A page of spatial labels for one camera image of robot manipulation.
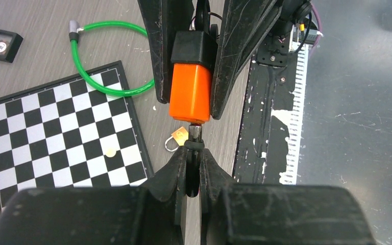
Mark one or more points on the black square key tag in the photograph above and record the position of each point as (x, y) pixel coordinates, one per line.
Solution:
(10, 43)

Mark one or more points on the black white chessboard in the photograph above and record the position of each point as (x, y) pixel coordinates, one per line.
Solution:
(56, 135)

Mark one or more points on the brass padlock with steel shackle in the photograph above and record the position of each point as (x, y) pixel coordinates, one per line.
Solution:
(179, 136)

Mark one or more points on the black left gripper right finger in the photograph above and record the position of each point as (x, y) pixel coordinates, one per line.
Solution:
(241, 213)

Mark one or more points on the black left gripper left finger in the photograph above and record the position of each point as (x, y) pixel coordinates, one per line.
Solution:
(151, 213)

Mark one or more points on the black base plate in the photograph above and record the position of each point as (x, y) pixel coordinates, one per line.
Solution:
(262, 147)

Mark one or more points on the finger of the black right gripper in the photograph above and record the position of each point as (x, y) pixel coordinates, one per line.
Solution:
(162, 19)
(244, 26)

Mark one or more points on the green cable lock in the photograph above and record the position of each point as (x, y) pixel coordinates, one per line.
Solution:
(74, 37)

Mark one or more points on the white chess pawn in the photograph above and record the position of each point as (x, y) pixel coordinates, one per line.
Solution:
(110, 152)

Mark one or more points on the orange black padlock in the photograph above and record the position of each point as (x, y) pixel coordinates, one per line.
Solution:
(193, 56)

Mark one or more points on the silver keys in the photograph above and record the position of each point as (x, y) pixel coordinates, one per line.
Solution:
(201, 20)

